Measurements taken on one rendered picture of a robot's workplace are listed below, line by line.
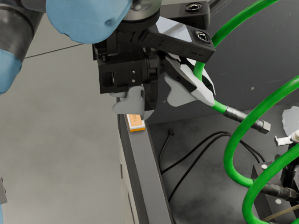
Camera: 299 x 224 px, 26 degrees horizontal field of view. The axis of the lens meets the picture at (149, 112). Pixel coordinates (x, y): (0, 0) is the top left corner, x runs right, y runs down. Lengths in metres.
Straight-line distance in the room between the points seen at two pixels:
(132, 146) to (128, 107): 0.35
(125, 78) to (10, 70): 0.15
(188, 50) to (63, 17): 0.25
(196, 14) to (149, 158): 0.41
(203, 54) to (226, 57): 0.49
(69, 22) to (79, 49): 2.22
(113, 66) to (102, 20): 0.20
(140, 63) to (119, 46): 0.04
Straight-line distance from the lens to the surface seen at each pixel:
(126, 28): 0.80
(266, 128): 1.09
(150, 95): 0.87
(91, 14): 0.64
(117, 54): 0.84
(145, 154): 1.25
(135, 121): 1.29
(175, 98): 0.99
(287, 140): 1.10
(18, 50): 0.88
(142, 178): 1.22
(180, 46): 0.85
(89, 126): 2.56
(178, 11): 0.94
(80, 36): 0.66
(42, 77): 2.77
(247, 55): 1.38
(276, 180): 1.20
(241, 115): 1.06
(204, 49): 0.87
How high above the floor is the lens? 1.93
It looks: 48 degrees down
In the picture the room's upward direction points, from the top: straight up
